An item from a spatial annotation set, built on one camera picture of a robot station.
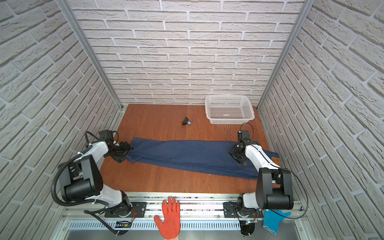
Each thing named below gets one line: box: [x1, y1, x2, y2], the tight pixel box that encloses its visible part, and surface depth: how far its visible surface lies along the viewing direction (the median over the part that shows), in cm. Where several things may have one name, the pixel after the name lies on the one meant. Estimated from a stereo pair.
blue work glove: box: [262, 209, 292, 235], surface depth 72 cm
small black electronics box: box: [115, 220, 132, 228], surface depth 73 cm
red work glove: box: [153, 196, 181, 240], surface depth 72 cm
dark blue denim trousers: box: [127, 137, 259, 179], surface depth 94 cm
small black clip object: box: [180, 117, 192, 126], surface depth 111 cm
